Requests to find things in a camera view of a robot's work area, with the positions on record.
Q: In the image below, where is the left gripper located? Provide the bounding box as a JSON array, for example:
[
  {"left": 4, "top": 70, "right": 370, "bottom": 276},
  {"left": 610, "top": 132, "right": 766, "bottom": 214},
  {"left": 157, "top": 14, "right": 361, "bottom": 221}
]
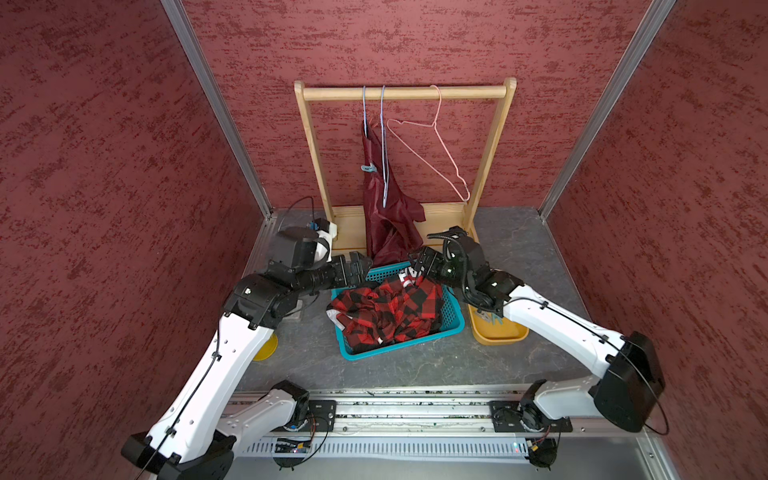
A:
[{"left": 293, "top": 250, "right": 372, "bottom": 295}]

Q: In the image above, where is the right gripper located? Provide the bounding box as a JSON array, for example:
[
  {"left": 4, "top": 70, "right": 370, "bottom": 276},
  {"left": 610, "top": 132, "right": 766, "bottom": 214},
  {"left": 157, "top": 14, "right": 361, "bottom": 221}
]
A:
[{"left": 406, "top": 245, "right": 474, "bottom": 291}]

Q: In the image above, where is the red black plaid shirt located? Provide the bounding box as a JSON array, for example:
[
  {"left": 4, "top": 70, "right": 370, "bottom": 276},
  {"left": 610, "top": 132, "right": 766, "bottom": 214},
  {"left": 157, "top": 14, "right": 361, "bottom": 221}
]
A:
[{"left": 326, "top": 272, "right": 444, "bottom": 354}]

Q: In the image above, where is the maroon satin shirt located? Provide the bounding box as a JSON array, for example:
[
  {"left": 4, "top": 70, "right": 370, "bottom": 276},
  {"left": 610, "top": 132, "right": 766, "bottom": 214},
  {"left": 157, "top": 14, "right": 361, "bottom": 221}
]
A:
[{"left": 361, "top": 125, "right": 426, "bottom": 267}]

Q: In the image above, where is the blue wire hanger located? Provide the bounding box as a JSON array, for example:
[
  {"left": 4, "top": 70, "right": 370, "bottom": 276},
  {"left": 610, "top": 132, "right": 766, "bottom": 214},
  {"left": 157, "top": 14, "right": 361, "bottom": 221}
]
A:
[
  {"left": 362, "top": 86, "right": 370, "bottom": 139},
  {"left": 379, "top": 85, "right": 391, "bottom": 209}
]

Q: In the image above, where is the pink wire hanger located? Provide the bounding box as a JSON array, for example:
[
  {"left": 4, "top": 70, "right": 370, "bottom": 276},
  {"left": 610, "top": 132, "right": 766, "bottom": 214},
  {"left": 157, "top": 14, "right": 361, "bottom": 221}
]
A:
[{"left": 384, "top": 85, "right": 472, "bottom": 204}]

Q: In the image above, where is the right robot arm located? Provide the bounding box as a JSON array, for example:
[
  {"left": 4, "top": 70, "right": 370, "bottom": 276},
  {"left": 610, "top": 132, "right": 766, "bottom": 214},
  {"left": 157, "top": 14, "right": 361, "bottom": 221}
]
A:
[{"left": 409, "top": 226, "right": 665, "bottom": 433}]

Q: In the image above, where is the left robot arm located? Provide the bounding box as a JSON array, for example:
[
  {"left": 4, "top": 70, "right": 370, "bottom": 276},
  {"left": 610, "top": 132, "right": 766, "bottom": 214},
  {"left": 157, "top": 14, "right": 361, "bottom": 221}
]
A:
[{"left": 121, "top": 227, "right": 373, "bottom": 479}]

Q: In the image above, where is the wooden clothes rack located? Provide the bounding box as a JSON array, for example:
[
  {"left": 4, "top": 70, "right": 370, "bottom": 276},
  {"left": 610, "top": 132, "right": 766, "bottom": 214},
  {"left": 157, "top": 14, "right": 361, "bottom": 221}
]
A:
[{"left": 294, "top": 77, "right": 517, "bottom": 254}]

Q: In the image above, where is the teal plastic basket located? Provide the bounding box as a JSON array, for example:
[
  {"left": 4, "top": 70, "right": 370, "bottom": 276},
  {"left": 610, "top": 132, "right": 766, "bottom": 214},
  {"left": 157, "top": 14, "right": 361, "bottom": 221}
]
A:
[{"left": 331, "top": 262, "right": 465, "bottom": 361}]

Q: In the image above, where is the yellow plastic tray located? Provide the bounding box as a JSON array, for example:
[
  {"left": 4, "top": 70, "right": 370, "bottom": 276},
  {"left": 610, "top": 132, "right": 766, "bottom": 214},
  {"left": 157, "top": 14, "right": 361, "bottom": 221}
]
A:
[{"left": 469, "top": 306, "right": 529, "bottom": 346}]

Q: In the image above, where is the yellow cup with tools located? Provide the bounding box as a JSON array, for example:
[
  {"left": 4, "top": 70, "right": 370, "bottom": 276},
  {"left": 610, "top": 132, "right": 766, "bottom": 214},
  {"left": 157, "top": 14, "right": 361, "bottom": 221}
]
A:
[{"left": 253, "top": 334, "right": 278, "bottom": 362}]

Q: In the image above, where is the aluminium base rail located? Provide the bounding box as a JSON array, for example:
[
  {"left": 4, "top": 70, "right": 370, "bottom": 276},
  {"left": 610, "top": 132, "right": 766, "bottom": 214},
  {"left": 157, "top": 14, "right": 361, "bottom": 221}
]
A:
[{"left": 167, "top": 383, "right": 661, "bottom": 463}]

